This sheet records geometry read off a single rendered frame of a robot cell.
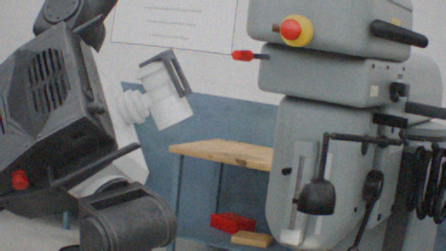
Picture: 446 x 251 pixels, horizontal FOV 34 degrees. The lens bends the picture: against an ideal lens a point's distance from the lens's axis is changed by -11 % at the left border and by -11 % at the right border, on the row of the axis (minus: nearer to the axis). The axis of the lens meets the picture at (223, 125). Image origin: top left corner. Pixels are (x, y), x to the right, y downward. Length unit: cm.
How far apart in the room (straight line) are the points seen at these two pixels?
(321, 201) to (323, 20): 33
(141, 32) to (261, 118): 132
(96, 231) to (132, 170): 17
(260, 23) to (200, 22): 509
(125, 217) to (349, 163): 53
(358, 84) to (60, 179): 60
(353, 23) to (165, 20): 536
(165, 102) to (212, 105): 513
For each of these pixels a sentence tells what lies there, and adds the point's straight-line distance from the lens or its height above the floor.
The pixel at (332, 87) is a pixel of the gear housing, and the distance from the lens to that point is 156.
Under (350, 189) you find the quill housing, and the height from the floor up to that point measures 146.
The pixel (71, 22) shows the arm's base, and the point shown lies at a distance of 146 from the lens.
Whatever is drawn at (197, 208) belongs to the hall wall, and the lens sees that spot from 668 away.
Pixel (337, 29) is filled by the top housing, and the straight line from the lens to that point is 146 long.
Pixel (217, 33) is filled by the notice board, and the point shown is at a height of 169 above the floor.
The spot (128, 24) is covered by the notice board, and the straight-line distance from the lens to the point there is 697.
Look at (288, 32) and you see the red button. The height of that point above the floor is 175.
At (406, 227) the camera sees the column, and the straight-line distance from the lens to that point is 206.
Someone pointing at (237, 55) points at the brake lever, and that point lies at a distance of 148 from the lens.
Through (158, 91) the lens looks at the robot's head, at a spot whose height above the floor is 163.
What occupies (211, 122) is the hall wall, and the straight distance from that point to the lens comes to 654.
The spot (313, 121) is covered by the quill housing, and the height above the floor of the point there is 159.
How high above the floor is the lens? 175
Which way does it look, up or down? 7 degrees down
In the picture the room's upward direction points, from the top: 7 degrees clockwise
